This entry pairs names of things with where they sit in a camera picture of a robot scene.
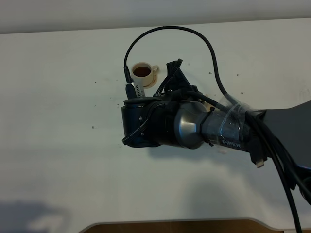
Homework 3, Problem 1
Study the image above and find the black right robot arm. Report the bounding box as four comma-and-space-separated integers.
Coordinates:
121, 60, 311, 200

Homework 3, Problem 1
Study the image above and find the black right camera cable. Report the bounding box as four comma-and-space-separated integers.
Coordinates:
123, 26, 303, 233

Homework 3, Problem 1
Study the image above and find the far beige cup saucer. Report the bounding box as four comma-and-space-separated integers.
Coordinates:
141, 73, 157, 89

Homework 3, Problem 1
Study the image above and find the beige teapot saucer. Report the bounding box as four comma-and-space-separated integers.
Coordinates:
204, 101, 213, 112

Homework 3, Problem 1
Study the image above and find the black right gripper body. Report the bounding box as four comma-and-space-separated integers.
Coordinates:
153, 59, 201, 97

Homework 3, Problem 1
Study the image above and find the far beige teacup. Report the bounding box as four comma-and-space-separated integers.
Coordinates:
131, 62, 159, 86

